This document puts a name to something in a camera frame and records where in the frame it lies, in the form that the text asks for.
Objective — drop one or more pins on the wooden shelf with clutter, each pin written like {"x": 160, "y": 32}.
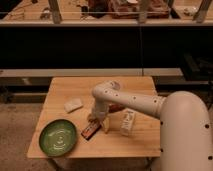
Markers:
{"x": 106, "y": 12}

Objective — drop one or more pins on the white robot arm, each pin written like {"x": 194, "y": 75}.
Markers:
{"x": 186, "y": 141}

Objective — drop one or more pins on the wooden table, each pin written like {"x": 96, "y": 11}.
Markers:
{"x": 144, "y": 140}

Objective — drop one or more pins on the dark orange-labelled eraser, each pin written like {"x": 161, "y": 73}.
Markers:
{"x": 90, "y": 130}

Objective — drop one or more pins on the small brown object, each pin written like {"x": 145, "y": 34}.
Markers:
{"x": 115, "y": 108}

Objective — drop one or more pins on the white sponge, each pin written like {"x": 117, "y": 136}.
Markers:
{"x": 73, "y": 105}

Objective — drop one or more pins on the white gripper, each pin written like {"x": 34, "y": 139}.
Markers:
{"x": 99, "y": 112}

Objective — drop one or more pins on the green bowl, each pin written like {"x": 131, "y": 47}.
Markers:
{"x": 58, "y": 138}

